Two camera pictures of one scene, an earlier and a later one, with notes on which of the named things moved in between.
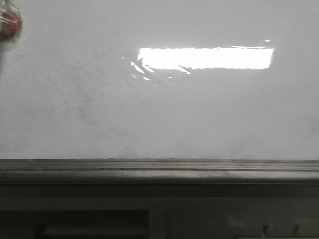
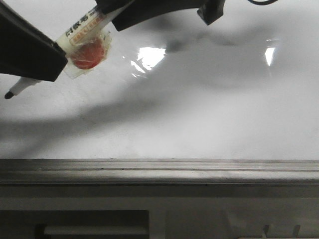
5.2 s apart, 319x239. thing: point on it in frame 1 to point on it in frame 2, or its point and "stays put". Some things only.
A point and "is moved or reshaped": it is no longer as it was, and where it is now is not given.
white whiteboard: x=161 y=79 stays put
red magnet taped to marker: x=10 y=19 is moved or reshaped
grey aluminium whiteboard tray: x=166 y=171 stays put
